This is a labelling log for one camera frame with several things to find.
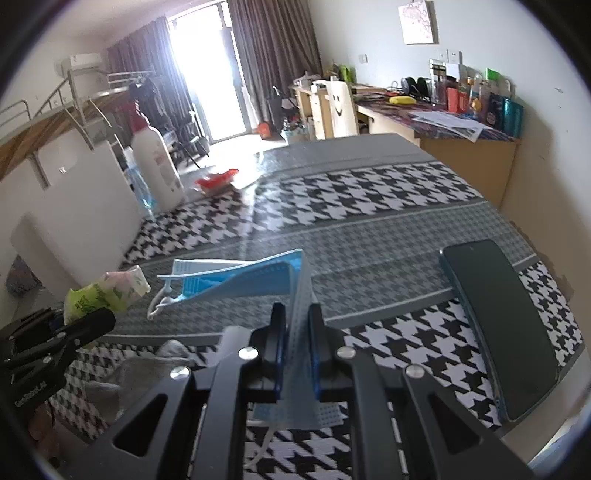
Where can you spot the red snack packet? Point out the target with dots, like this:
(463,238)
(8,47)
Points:
(215,182)

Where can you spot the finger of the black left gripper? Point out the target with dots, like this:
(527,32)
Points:
(37,349)

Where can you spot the wall picture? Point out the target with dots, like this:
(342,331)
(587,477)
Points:
(416,23)

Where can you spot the red box on desk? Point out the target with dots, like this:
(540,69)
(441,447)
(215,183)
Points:
(453,100)

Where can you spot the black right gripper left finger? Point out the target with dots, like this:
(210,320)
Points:
(191,424)

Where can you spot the white papers on desk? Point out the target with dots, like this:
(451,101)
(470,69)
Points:
(466,128)

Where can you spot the metal bunk bed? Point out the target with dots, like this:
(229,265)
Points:
(25,132)

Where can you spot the wooden chair with smiley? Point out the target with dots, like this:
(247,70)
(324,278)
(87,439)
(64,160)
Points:
(333,110)

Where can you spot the teal bottle on desk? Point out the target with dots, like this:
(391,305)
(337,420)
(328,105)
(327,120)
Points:
(512,118)

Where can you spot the white styrofoam box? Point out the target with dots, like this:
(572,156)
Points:
(82,227)

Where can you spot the houndstooth table cloth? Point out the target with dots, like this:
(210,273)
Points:
(371,222)

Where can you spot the white lotion pump bottle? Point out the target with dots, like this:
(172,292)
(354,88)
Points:
(154,161)

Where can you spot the orange container on floor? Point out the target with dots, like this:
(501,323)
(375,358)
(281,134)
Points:
(265,131)

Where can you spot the wooden desk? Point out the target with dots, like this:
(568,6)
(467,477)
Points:
(485,163)

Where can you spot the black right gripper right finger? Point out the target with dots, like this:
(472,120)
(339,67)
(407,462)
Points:
(403,424)

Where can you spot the brown right curtain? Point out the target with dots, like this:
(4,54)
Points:
(276,44)

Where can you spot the yellow object on desk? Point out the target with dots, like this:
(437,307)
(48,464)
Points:
(403,100)

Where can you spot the dark green smartphone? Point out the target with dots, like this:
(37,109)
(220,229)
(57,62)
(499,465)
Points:
(512,338)

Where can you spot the green tissue pack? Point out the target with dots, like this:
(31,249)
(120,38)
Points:
(115,291)

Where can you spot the grey cloth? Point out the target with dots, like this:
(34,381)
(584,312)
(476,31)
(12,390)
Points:
(116,392)

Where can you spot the air conditioner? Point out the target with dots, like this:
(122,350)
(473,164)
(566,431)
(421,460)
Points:
(81,62)

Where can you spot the clear water bottle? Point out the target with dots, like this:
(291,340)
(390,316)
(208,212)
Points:
(138,185)

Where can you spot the brown left curtain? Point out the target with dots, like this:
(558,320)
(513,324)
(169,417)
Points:
(149,48)

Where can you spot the brown curtain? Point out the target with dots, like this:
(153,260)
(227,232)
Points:
(276,44)
(149,48)

